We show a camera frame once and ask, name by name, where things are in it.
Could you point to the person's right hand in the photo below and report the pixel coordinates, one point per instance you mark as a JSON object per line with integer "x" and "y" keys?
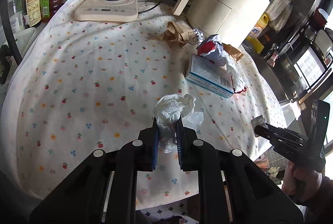
{"x": 301, "y": 183}

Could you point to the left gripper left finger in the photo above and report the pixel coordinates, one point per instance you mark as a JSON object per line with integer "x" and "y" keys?
{"x": 148, "y": 151}

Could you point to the crumpled printed wrapper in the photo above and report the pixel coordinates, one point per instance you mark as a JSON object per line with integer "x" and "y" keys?
{"x": 213, "y": 51}

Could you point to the blue white carton box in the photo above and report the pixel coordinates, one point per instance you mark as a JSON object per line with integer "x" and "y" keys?
{"x": 208, "y": 76}

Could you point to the small foil ball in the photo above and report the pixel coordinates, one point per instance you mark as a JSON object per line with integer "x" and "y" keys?
{"x": 199, "y": 37}

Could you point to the yellow detergent bottle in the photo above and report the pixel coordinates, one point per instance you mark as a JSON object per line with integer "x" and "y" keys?
{"x": 256, "y": 31}

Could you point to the floral white tablecloth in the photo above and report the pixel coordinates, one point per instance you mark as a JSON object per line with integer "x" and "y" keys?
{"x": 88, "y": 85}

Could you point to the cream air fryer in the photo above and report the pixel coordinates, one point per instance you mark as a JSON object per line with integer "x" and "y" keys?
{"x": 231, "y": 20}

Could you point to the white tissue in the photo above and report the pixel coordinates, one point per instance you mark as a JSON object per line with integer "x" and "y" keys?
{"x": 168, "y": 110}

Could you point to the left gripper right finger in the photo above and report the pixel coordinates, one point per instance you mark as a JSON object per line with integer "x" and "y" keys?
{"x": 185, "y": 147}

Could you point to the brown paper bag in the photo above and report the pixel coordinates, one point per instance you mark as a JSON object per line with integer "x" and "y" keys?
{"x": 177, "y": 33}

